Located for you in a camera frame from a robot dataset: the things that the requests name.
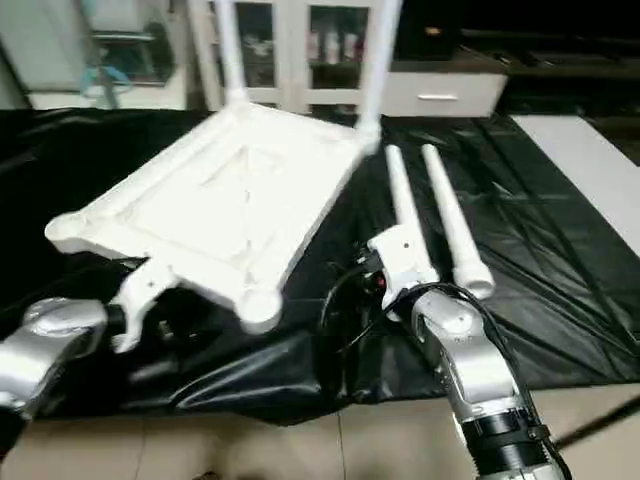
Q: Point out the white plastic table leg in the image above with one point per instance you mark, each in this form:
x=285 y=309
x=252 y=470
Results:
x=232 y=50
x=450 y=215
x=380 y=60
x=401 y=190

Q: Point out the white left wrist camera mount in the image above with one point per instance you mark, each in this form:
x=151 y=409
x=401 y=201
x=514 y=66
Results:
x=145 y=285

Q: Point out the black shiny table mat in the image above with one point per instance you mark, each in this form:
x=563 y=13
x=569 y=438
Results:
x=525 y=250

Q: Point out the black metal table leg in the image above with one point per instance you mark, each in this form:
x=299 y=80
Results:
x=600 y=422

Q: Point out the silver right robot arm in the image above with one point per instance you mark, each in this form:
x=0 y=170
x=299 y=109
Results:
x=465 y=340

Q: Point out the black box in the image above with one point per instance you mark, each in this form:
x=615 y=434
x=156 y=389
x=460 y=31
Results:
x=432 y=35

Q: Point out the white plastic table top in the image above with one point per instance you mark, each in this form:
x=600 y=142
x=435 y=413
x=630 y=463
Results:
x=200 y=200

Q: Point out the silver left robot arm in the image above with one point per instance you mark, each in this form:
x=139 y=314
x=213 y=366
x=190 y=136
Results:
x=55 y=330

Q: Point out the white glass door cabinet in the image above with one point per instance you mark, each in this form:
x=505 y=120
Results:
x=295 y=65

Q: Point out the white drawer unit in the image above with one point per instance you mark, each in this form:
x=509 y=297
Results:
x=445 y=95

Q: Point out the white side table board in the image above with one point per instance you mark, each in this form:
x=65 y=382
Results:
x=585 y=155

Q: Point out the glass tank metal frame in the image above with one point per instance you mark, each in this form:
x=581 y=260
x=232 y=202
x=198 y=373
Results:
x=135 y=55

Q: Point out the light blue plastic stool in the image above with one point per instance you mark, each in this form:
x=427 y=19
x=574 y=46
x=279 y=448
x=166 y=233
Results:
x=92 y=80

